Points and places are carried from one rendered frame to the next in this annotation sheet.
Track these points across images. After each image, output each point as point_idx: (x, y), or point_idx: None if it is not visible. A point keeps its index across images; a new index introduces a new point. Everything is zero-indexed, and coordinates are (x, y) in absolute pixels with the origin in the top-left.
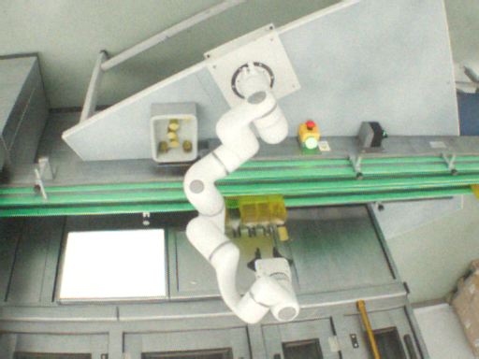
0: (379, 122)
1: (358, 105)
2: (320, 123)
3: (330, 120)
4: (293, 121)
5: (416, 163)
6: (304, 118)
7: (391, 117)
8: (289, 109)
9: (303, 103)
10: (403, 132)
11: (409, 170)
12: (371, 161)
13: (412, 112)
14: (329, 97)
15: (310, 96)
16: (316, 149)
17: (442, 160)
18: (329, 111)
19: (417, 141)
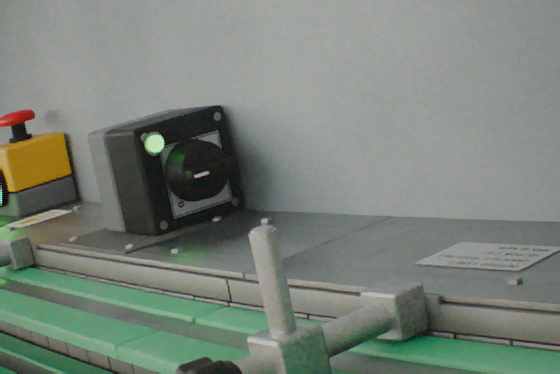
0: (239, 116)
1: (135, 16)
2: (79, 135)
3: (95, 113)
4: (29, 125)
5: (186, 327)
6: (43, 109)
7: (273, 70)
8: (10, 75)
9: (24, 41)
10: (382, 189)
11: (73, 333)
12: (53, 280)
13: (353, 20)
14: (61, 0)
15: (26, 9)
16: (4, 221)
17: (364, 346)
18: (80, 69)
19: (394, 237)
